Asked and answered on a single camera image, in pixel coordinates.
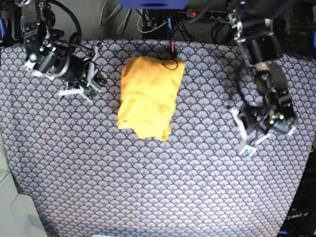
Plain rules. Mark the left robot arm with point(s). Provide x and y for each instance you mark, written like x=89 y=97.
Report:
x=252 y=25

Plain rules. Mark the yellow T-shirt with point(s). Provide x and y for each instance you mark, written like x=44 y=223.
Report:
x=148 y=91

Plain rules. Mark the black OpenArm case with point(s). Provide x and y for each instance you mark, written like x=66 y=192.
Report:
x=301 y=218

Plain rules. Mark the blue box at top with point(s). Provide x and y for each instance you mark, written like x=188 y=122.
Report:
x=153 y=4

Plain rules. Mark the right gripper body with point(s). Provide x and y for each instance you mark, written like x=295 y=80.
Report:
x=54 y=62

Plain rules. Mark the black power strip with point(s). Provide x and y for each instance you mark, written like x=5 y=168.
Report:
x=210 y=14

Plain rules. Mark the red centre table clamp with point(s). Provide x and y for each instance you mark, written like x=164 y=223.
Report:
x=172 y=47

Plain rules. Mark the blue fan-patterned tablecloth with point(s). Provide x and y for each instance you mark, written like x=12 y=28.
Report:
x=86 y=176

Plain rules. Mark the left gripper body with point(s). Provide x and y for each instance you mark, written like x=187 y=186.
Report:
x=275 y=114

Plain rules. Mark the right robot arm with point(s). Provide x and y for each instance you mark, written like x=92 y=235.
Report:
x=37 y=24

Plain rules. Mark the white plastic bin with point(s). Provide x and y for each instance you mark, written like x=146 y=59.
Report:
x=18 y=215

